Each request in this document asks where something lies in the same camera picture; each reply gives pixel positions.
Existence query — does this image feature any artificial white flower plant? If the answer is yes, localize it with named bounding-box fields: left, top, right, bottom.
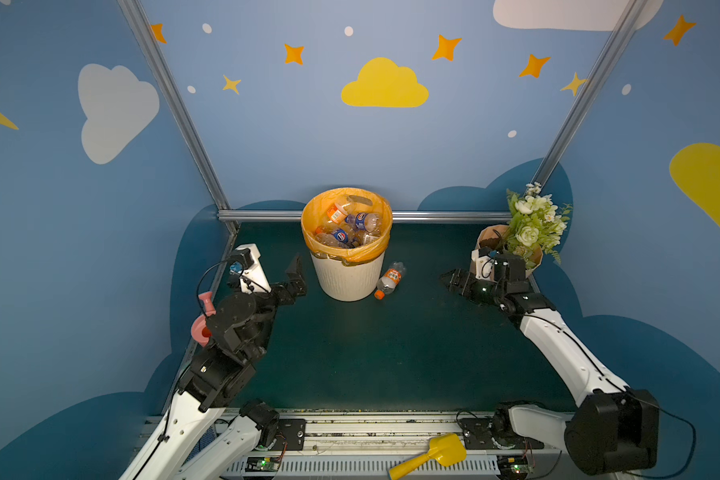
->
left=499, top=182, right=573, bottom=270

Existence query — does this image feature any pink watering can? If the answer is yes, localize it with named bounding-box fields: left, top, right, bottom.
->
left=191, top=291, right=216, bottom=347

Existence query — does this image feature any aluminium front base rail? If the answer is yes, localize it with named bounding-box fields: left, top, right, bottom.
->
left=119, top=407, right=589, bottom=480

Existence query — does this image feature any right aluminium frame post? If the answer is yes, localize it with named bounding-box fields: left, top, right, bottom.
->
left=532, top=0, right=649, bottom=187

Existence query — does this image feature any yellow toy shovel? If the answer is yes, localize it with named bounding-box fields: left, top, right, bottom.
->
left=388, top=433, right=467, bottom=480

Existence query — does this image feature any left aluminium frame post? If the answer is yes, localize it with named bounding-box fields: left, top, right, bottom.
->
left=117, top=0, right=230, bottom=213

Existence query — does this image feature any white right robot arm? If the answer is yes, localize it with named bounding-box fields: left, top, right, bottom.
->
left=440, top=269, right=660, bottom=475

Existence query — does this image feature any aluminium frame post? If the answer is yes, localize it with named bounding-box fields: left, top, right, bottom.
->
left=117, top=0, right=230, bottom=213
left=532, top=0, right=649, bottom=187

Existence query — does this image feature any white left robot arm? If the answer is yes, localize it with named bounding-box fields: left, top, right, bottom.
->
left=122, top=244, right=307, bottom=479

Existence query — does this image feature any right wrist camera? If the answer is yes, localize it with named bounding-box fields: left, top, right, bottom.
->
left=470, top=247, right=514, bottom=282

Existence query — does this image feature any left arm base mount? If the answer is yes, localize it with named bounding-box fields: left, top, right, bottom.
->
left=264, top=418, right=307, bottom=452

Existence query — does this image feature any pink ribbed flower pot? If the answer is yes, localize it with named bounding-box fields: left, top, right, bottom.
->
left=475, top=224, right=543, bottom=272

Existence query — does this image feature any orange band bottle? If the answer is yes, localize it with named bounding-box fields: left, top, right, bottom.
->
left=315, top=200, right=354, bottom=234

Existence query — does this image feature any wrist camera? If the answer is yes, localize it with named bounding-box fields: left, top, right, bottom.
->
left=227, top=244, right=271, bottom=294
left=470, top=247, right=514, bottom=282

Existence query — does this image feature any aluminium back frame rail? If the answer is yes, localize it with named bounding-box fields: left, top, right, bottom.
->
left=217, top=209, right=511, bottom=224

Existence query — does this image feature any white ribbed trash bin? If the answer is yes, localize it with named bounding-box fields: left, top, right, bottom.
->
left=311, top=253, right=385, bottom=302

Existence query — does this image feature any orange bin liner bag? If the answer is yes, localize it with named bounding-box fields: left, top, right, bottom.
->
left=300, top=187, right=393, bottom=264

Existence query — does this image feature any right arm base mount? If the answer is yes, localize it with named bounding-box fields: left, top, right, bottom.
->
left=457, top=416, right=525, bottom=450

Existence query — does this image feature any pepsi bottle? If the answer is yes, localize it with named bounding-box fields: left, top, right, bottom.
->
left=315, top=227, right=355, bottom=249
left=345, top=212, right=383, bottom=235

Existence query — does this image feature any clear bottle orange label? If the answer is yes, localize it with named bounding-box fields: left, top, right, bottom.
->
left=374, top=262, right=406, bottom=300

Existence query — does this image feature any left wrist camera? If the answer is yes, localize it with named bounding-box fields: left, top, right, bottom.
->
left=227, top=244, right=271, bottom=294

